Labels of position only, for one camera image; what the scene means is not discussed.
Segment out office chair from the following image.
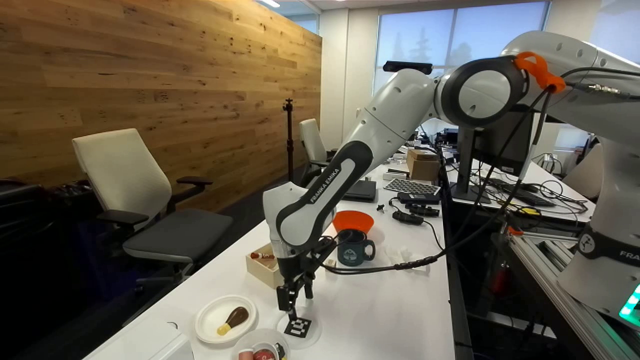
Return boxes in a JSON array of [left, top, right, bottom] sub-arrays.
[[71, 128, 234, 303], [298, 118, 339, 187]]

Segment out toy chicken drumstick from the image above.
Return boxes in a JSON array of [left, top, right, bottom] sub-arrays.
[[216, 306, 250, 337]]

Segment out black laptop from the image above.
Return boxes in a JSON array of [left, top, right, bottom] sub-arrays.
[[342, 179, 378, 203]]

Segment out window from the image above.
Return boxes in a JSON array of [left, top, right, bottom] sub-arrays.
[[374, 0, 552, 93]]

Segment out white lid with black marker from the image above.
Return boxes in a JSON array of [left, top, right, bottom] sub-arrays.
[[276, 307, 323, 350]]

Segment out black keyboard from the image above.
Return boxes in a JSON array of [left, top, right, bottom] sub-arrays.
[[497, 177, 557, 208]]

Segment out black cable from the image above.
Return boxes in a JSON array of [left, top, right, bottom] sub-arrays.
[[422, 219, 447, 252]]

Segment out clear plastic container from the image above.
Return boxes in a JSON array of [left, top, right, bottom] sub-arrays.
[[387, 244, 432, 275]]

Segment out dark blue mug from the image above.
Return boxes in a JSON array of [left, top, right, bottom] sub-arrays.
[[336, 229, 376, 268]]

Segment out wooden box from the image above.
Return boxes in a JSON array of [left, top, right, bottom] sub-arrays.
[[245, 243, 286, 290]]

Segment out monitor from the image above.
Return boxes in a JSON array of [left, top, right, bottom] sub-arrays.
[[449, 106, 537, 204]]

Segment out white box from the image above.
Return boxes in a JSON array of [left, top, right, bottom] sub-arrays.
[[131, 330, 196, 360]]

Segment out black hand controller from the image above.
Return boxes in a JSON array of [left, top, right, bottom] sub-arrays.
[[392, 209, 425, 226]]

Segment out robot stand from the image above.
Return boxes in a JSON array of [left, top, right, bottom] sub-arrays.
[[492, 224, 640, 360]]

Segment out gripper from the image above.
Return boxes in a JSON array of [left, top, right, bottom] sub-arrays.
[[276, 259, 318, 321]]

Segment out clear container with toy food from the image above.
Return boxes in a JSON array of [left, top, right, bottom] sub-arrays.
[[230, 328, 291, 360]]

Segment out cardboard box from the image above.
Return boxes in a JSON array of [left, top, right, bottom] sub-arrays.
[[405, 148, 442, 182]]

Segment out black flat device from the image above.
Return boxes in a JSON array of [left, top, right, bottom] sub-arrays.
[[397, 192, 441, 205]]

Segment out orange bowl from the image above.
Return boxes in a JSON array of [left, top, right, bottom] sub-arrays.
[[332, 210, 375, 236]]

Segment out white paper plate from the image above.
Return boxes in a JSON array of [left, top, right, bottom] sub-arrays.
[[194, 294, 259, 345]]

